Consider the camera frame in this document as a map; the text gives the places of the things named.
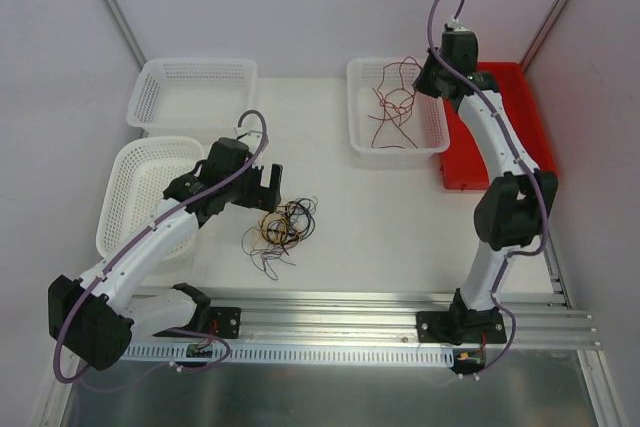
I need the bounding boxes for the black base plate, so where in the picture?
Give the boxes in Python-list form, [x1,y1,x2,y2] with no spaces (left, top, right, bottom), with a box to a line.
[416,309,507,346]
[151,305,242,339]

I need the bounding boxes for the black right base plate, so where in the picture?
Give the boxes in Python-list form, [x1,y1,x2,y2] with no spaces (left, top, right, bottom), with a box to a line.
[416,309,507,346]

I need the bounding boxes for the white slotted cable duct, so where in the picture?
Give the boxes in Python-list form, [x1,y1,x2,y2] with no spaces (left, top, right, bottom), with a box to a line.
[122,341,454,368]

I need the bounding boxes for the white oval basket left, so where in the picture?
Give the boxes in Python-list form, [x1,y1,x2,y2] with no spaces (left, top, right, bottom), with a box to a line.
[96,136,205,257]

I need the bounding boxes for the aluminium mounting rail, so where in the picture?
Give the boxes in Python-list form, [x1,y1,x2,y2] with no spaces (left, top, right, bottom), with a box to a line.
[61,290,599,348]

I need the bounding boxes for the white rectangular basket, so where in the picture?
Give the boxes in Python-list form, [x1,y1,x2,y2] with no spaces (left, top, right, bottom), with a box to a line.
[126,57,258,144]
[346,56,450,170]

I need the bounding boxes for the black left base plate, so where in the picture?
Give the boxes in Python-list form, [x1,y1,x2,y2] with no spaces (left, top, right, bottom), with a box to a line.
[151,305,242,339]

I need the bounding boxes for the white rectangular basket back left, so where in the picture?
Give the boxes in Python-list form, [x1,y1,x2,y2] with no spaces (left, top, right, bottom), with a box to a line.
[126,57,258,144]

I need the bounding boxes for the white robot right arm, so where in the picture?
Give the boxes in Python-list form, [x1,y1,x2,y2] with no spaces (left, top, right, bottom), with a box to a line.
[414,27,558,345]

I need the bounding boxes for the red plastic tray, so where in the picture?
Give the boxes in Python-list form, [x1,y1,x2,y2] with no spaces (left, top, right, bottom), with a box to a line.
[440,62,557,191]

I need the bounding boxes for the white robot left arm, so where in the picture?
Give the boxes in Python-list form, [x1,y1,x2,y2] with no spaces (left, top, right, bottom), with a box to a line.
[47,131,282,383]

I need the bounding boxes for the multicolour wire bundle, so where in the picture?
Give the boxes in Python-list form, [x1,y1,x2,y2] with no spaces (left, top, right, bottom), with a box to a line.
[240,195,321,281]

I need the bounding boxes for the white rectangular basket centre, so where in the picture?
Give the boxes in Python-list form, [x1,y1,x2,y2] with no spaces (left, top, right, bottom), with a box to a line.
[346,56,450,170]

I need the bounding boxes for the long red wire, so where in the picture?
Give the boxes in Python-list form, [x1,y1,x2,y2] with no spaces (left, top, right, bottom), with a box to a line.
[368,55,425,151]

